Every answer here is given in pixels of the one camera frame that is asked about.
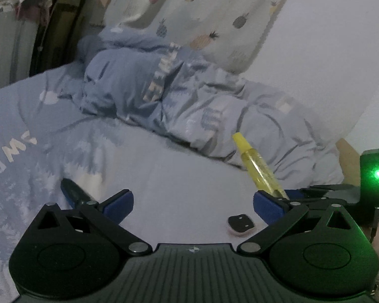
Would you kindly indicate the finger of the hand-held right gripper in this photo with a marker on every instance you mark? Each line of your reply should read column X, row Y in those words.
column 322, row 188
column 315, row 201

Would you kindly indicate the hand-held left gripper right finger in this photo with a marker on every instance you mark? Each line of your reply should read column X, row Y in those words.
column 266, row 210

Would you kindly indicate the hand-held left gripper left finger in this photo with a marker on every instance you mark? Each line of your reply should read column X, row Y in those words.
column 121, row 202

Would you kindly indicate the yellow translucent pen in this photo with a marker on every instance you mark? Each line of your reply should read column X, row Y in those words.
column 255, row 162

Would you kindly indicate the small black oval gadget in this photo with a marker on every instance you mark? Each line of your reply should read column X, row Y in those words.
column 242, row 224

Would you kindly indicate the blue printed bed sheet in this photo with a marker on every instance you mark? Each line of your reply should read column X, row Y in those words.
column 151, row 180

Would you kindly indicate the crumpled light blue duvet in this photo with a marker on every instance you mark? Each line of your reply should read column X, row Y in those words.
column 189, row 101

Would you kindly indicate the yellowish brown cardboard box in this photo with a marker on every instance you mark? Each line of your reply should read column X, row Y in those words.
column 66, row 22

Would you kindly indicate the grey striped fabric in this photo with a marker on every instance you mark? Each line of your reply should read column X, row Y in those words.
column 6, row 47

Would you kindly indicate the pineapple print white cloth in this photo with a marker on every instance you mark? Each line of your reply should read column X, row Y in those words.
column 202, row 15

